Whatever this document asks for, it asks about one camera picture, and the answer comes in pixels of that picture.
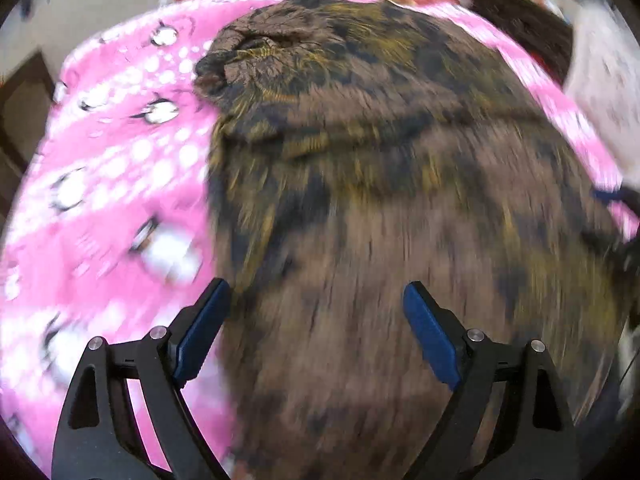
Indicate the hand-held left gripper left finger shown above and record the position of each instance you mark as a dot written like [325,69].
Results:
[200,332]

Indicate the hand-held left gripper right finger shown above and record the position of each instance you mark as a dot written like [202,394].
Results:
[432,332]

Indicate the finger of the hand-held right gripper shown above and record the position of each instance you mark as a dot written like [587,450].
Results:
[620,200]

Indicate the brown patterned garment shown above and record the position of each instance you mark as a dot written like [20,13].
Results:
[400,185]

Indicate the white cloth at right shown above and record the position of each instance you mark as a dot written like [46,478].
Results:
[607,75]

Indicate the pink penguin print blanket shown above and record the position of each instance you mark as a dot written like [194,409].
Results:
[115,185]

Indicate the dark wooden cabinet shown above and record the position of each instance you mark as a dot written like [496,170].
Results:
[20,120]

